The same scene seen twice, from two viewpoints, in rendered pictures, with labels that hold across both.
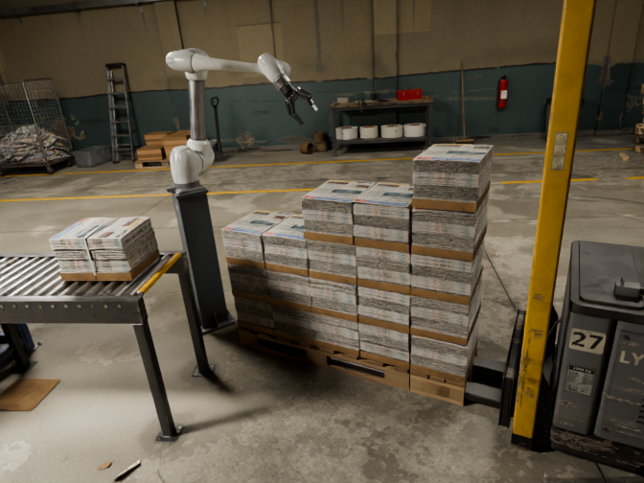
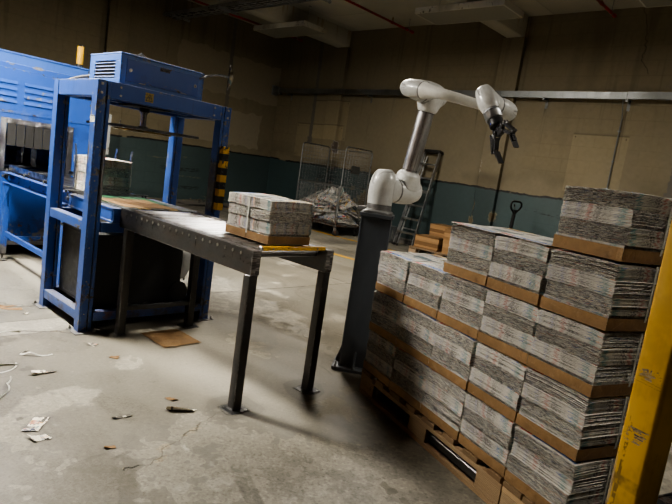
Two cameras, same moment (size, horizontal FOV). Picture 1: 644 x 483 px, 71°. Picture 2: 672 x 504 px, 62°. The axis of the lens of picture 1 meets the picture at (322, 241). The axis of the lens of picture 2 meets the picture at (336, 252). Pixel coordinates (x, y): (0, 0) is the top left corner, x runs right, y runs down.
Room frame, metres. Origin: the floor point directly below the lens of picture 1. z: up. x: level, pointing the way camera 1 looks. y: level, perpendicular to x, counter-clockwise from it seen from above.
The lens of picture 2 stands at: (-0.15, -0.91, 1.22)
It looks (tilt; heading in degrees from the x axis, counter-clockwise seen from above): 8 degrees down; 34
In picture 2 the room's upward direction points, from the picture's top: 8 degrees clockwise
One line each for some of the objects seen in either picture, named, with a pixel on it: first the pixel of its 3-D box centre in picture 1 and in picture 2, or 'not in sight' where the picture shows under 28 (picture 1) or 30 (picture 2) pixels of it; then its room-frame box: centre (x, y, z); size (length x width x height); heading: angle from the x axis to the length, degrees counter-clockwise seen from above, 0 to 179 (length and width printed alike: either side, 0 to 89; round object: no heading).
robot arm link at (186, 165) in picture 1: (184, 163); (383, 186); (2.85, 0.83, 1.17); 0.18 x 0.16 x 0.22; 164
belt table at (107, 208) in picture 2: not in sight; (135, 209); (2.27, 2.46, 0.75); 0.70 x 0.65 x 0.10; 82
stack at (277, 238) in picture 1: (326, 291); (460, 357); (2.40, 0.00, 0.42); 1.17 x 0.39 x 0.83; 61
